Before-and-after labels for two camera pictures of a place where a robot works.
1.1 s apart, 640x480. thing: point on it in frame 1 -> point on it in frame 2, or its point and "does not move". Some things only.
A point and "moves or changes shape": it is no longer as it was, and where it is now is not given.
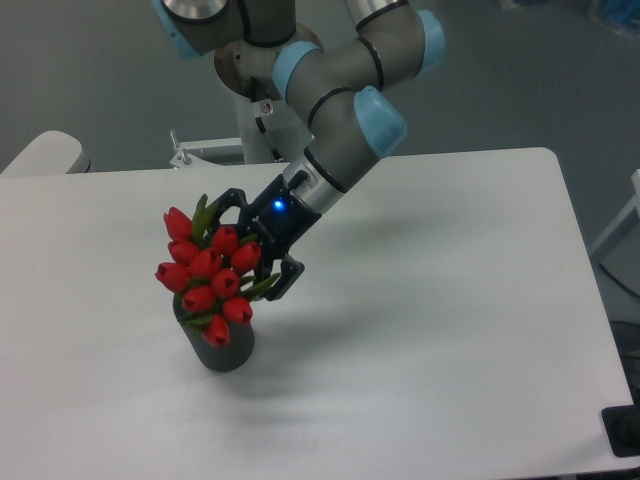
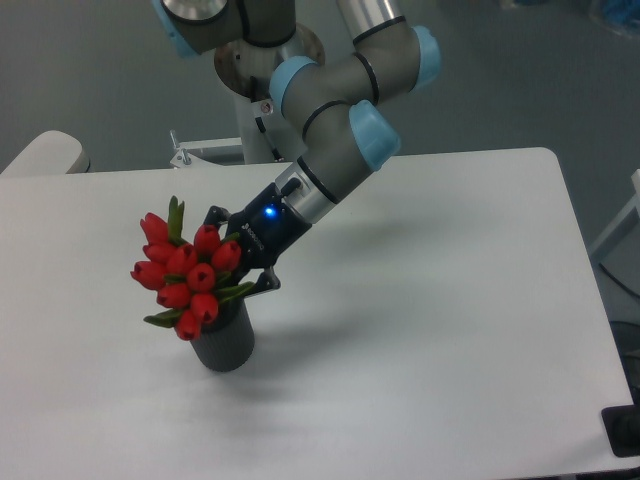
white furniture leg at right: x=634 y=204 does not move
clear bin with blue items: x=619 y=16 does not move
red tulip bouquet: x=213 y=267 moves or changes shape
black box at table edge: x=622 y=426 does not move
